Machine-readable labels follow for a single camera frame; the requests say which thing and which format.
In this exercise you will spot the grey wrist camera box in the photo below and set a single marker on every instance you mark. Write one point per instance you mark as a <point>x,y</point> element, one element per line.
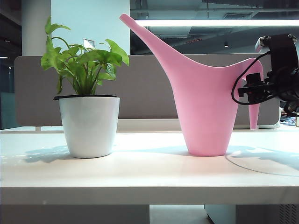
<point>262,44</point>

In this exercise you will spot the white partition bracket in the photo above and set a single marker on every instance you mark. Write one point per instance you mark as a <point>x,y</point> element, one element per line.
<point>37,128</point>

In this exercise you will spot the ceiling air vent grille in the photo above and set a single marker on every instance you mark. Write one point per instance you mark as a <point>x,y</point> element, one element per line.
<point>238,15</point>

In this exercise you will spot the small beige box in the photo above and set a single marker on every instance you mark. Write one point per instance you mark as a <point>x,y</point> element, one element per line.
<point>297,121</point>

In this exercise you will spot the black inner pot rim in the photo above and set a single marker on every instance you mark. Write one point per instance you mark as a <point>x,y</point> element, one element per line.
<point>70,96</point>

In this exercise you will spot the grey fabric desk partition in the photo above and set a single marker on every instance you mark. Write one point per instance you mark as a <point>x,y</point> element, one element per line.
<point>144,93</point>

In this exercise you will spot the red illuminated ceiling sign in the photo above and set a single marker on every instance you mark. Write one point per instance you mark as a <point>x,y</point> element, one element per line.
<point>194,41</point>

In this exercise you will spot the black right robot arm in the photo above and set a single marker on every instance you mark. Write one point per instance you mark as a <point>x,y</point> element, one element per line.
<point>294,103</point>

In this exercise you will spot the pink plastic watering can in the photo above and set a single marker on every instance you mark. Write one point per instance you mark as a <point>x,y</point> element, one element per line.
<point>205,105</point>

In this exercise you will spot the long white ceiling light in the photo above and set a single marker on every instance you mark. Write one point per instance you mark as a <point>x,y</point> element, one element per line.
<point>210,23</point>

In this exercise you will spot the white glossy plant pot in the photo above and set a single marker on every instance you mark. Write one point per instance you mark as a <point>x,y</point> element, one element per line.
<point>88,128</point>

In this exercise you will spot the black ceiling spotlight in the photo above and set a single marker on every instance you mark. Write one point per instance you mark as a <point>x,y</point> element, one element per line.
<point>225,44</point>

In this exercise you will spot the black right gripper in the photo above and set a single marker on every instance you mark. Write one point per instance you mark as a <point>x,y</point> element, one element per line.
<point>283,84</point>

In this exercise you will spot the grey table support panel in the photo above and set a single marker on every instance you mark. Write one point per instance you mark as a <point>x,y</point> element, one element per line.
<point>70,214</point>

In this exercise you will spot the blue patterned cloth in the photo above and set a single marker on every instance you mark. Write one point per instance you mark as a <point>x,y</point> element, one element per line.
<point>287,121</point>

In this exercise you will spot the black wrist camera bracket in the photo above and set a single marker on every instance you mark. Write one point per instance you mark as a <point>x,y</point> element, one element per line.
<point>283,51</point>

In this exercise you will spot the green leafy houseplant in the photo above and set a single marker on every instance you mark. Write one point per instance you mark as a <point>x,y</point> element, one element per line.
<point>98,56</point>

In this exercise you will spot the small paper wall sign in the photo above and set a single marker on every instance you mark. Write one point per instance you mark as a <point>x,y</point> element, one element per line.
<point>88,44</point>

